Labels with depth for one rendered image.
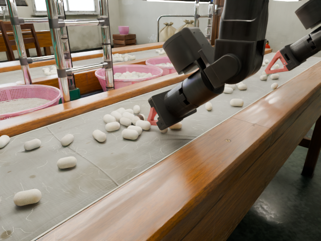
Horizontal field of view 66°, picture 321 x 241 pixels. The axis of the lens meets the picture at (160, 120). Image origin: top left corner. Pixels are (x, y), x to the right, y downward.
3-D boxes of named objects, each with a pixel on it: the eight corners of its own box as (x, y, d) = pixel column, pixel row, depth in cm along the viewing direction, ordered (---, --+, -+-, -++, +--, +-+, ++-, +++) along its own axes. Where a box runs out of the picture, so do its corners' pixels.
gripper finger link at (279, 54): (257, 64, 77) (285, 45, 70) (265, 60, 82) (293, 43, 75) (268, 82, 76) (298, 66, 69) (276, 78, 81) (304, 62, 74)
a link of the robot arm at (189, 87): (217, 95, 40) (233, 86, 43) (195, 58, 40) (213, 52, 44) (189, 112, 45) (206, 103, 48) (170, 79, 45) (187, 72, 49)
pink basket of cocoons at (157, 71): (171, 88, 109) (171, 67, 105) (147, 109, 86) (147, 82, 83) (118, 82, 118) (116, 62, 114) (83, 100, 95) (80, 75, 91)
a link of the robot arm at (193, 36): (243, 71, 34) (261, 62, 41) (201, 0, 35) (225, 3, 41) (183, 108, 42) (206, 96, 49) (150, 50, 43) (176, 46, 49)
